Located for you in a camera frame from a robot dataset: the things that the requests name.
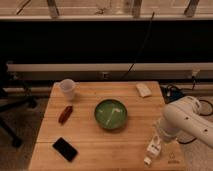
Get white plastic bottle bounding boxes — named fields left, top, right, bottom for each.
left=144, top=134, right=162, bottom=166

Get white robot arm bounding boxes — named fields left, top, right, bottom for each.
left=155, top=96, right=213, bottom=149

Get green ceramic bowl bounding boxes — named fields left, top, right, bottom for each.
left=94, top=99, right=128, bottom=130

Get small white sponge block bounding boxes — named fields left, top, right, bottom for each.
left=136, top=83, right=152, bottom=98

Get clear plastic cup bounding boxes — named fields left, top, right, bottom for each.
left=59, top=79, right=75, bottom=100

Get red-brown sausage-shaped object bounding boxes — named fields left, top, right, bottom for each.
left=58, top=106, right=73, bottom=124

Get black smartphone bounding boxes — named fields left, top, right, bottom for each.
left=52, top=137, right=78, bottom=162

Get black office chair base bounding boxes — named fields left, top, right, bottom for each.
left=0, top=63, right=37, bottom=148

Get white baseboard heater rail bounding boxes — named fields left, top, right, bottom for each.
left=8, top=63, right=213, bottom=81

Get black cables on floor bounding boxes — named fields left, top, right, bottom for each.
left=161, top=75, right=213, bottom=145

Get black hanging cable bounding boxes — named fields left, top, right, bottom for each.
left=120, top=11, right=156, bottom=81

